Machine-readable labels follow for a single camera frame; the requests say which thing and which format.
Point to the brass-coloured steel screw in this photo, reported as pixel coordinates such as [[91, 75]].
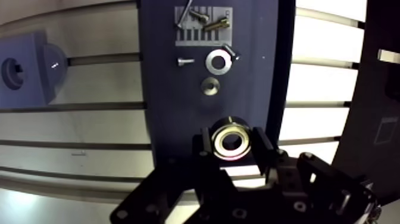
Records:
[[217, 24]]

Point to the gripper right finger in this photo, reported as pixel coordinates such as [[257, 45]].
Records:
[[325, 181]]

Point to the steel bearing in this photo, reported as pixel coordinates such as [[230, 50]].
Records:
[[218, 145]]

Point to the dark blue-grey tray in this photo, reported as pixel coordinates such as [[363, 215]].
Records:
[[168, 103]]

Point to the thin steel rod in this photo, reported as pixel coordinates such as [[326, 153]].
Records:
[[184, 14]]

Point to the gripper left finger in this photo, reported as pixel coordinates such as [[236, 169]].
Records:
[[206, 175]]

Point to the dark blue-grey housing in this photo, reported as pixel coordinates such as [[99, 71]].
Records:
[[31, 56]]

